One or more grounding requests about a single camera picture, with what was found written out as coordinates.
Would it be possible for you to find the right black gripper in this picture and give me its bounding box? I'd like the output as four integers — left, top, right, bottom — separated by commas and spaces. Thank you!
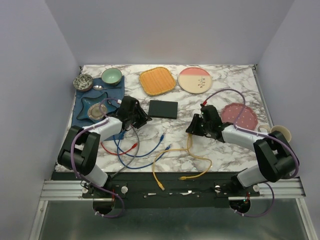
186, 113, 212, 136

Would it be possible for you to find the grey ethernet cable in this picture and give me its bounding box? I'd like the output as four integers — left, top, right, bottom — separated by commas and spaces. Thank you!
109, 124, 141, 178

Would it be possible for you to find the black network switch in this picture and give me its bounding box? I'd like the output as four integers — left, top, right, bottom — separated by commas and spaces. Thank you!
148, 100, 178, 119

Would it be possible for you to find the red ethernet cable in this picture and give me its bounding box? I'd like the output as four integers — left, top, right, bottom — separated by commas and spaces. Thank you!
99, 141, 138, 156

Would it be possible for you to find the blue ethernet cable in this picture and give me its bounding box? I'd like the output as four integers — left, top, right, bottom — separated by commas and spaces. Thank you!
116, 133, 166, 158
112, 132, 172, 171

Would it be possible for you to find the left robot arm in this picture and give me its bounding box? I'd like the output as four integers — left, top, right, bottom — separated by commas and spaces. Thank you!
57, 96, 152, 198

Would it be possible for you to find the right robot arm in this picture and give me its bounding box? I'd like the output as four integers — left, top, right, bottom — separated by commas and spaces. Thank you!
186, 105, 300, 196

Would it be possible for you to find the blue cloth placemat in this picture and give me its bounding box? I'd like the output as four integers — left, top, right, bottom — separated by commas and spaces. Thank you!
71, 76, 125, 127

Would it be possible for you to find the orange woven square tray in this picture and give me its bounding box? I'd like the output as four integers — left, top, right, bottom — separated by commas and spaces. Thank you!
139, 67, 176, 96

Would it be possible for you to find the blue star-shaped dish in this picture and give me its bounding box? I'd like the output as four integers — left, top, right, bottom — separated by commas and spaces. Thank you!
76, 92, 117, 123

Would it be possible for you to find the small round saucer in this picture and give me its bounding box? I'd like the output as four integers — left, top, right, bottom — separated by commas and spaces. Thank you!
87, 103, 108, 120

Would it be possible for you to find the green ceramic bowl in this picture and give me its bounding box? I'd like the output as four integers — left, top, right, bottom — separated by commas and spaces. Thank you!
101, 68, 123, 86

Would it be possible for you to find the pink and cream plate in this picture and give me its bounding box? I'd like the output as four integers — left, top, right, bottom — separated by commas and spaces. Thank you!
177, 67, 213, 94

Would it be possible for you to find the silver metal spoon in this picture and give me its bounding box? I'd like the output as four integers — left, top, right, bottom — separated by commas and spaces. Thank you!
92, 85, 122, 91

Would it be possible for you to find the pink dotted plate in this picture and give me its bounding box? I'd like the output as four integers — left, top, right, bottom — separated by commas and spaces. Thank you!
221, 102, 258, 131

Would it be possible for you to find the patterned small bowl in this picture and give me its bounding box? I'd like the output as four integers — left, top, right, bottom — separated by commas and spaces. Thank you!
72, 74, 94, 92

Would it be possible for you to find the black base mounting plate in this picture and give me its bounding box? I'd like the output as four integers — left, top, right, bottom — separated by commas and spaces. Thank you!
82, 172, 260, 209

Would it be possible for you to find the cream ceramic mug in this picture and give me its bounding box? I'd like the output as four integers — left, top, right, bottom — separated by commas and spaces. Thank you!
257, 125, 292, 143

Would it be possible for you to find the aluminium rail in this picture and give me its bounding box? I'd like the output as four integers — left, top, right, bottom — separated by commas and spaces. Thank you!
40, 178, 306, 201

